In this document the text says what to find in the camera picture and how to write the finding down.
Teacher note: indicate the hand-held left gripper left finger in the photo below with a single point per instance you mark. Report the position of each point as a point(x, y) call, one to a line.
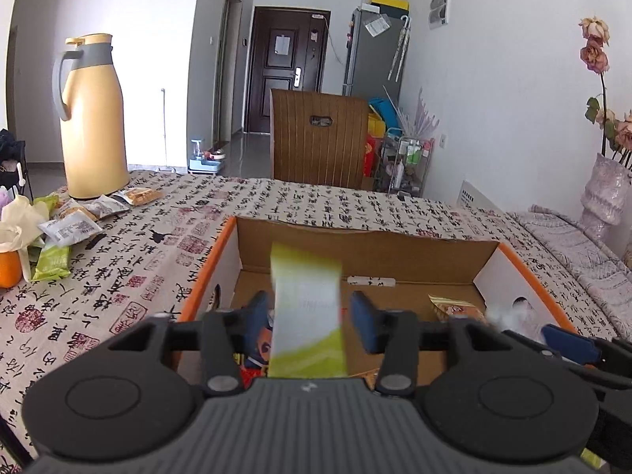
point(259, 316)

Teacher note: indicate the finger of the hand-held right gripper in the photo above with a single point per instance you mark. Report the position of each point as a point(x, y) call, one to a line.
point(568, 368)
point(568, 345)

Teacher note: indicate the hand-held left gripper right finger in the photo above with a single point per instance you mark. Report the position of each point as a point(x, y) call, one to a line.
point(363, 321)

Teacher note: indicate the red noodle snack bag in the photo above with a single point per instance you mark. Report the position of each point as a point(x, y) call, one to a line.
point(256, 360)

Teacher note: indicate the green white snack packet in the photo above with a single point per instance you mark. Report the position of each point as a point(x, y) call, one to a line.
point(306, 306)

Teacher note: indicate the red cardboard box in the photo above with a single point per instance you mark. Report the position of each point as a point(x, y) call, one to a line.
point(395, 252)

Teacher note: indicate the orange striped snack packet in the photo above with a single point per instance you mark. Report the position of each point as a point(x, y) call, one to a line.
point(456, 308)

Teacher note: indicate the grey patterned cloth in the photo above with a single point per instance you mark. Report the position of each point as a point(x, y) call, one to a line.
point(582, 266)

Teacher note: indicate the printed tablecloth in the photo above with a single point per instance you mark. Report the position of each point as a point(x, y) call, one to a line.
point(148, 237)

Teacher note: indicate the pink ribbed vase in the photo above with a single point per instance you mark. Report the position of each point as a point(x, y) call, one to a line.
point(605, 192)

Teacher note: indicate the blue white plastic caddy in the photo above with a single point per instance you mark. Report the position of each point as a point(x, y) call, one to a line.
point(205, 160)

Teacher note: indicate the red gift box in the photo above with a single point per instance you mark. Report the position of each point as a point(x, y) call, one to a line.
point(370, 155)

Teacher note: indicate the wooden chair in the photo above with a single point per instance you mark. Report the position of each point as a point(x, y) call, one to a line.
point(301, 143)

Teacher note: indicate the yellow bag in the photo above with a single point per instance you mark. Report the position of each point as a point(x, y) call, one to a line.
point(375, 123)

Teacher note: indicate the pile of small snack packets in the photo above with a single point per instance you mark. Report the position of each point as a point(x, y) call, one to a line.
point(69, 231)

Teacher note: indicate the blue plastic bin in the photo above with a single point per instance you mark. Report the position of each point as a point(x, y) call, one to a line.
point(385, 108)

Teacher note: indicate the dark entrance door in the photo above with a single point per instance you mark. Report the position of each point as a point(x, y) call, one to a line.
point(276, 94)

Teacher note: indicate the grey interior door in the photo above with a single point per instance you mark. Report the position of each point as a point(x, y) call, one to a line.
point(229, 84)

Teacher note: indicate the yellow thermos jug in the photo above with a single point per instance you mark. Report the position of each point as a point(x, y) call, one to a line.
point(96, 133)

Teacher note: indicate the orange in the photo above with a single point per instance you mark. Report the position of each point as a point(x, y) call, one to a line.
point(10, 269)

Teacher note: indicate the white artificial flower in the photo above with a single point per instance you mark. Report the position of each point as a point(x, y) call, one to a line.
point(19, 224)

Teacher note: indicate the grey refrigerator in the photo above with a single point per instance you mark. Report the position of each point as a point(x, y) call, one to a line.
point(370, 64)

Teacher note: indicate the white paper notice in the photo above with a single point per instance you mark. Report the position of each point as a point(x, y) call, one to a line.
point(282, 44)

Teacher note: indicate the white folded umbrella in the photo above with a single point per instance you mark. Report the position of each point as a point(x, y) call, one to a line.
point(399, 49)

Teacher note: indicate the dried rose bouquet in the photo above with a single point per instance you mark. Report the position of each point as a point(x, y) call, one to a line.
point(595, 54)

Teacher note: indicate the paper in plastic sleeve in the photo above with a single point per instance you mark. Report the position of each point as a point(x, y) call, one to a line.
point(377, 24)

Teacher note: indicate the black bag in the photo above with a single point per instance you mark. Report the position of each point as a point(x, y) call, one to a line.
point(10, 148)

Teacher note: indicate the yellow black box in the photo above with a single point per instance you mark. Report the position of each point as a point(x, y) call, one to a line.
point(390, 1)

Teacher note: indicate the wall socket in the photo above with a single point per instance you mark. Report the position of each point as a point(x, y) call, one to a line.
point(443, 139)

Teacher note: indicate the white wall panel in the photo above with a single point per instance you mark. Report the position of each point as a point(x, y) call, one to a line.
point(439, 6)

